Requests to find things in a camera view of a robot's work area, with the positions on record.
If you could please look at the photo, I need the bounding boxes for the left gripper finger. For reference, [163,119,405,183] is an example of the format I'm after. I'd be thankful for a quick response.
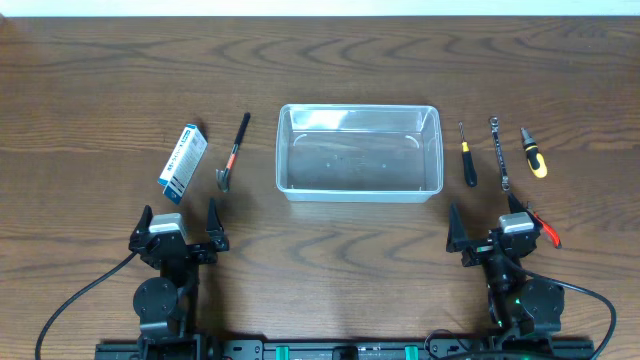
[206,198,225,245]
[132,205,153,236]

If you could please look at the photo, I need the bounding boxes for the stubby yellow black screwdriver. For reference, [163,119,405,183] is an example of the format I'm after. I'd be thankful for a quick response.
[521,128,548,178]

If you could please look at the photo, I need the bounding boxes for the small black handled hammer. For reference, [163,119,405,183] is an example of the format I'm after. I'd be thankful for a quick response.
[216,112,251,192]

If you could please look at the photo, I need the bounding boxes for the red handled pliers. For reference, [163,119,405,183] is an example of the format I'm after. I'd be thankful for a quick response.
[526,201,562,249]

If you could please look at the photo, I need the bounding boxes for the slim black yellow screwdriver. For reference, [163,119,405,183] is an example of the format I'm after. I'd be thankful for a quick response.
[459,123,478,188]

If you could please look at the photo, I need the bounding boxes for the blue white screwdriver box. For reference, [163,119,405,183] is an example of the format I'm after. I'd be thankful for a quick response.
[157,124,208,205]

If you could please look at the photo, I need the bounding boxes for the silver combination wrench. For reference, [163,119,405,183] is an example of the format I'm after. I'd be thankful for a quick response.
[489,116,510,192]

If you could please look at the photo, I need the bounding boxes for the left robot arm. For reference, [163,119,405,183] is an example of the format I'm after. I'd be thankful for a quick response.
[129,200,230,360]

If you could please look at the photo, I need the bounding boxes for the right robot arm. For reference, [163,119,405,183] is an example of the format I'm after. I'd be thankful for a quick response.
[446,194,564,354]

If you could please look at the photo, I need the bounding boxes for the clear plastic storage container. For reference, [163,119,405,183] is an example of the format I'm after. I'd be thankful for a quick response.
[275,104,444,203]

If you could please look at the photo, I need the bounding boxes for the left black cable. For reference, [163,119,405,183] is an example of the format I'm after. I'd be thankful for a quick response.
[33,249,141,360]

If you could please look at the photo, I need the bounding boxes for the black mounting rail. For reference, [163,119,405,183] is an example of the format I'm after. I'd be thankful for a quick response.
[94,338,596,360]

